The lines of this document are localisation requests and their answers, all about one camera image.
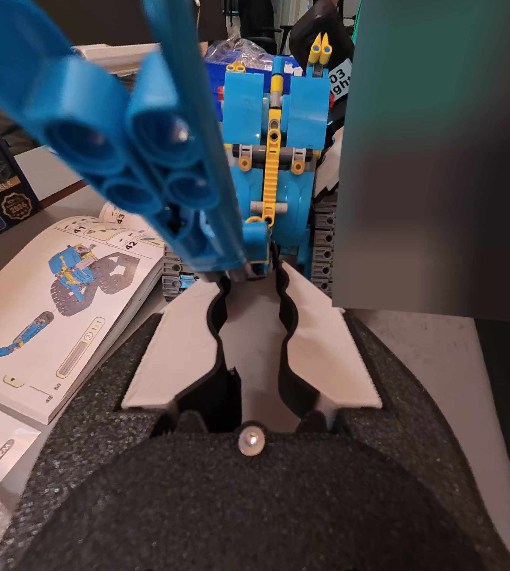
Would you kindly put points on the small blue beam assembly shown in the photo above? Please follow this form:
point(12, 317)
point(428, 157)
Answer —
point(81, 111)

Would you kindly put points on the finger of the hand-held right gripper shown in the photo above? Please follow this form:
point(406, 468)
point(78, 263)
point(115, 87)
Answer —
point(330, 174)

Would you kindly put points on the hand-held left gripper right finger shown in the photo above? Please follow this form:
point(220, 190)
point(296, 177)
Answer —
point(330, 357)

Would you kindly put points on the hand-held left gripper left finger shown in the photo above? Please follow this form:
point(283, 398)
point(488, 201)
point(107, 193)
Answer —
point(174, 352)

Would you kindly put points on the instruction booklet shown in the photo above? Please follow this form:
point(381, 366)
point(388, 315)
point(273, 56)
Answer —
point(36, 334)

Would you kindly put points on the blue toy vehicle body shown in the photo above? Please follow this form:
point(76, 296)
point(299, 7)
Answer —
point(246, 102)

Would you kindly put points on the black perforated pad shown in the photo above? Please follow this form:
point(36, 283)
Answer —
point(509, 423)

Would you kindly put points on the blue bin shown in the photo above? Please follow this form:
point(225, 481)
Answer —
point(214, 89)

